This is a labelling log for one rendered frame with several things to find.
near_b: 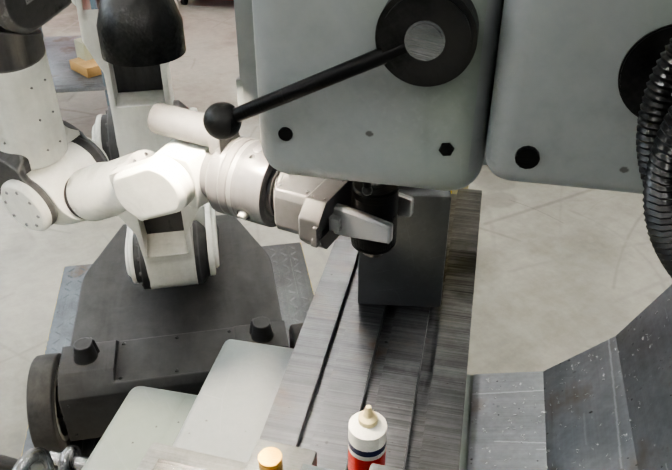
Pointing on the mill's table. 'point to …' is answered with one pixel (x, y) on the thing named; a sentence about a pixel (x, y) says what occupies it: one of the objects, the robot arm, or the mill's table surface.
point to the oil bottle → (366, 439)
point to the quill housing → (269, 22)
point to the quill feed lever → (460, 31)
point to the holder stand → (410, 256)
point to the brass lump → (270, 459)
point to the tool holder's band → (375, 194)
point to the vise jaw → (296, 456)
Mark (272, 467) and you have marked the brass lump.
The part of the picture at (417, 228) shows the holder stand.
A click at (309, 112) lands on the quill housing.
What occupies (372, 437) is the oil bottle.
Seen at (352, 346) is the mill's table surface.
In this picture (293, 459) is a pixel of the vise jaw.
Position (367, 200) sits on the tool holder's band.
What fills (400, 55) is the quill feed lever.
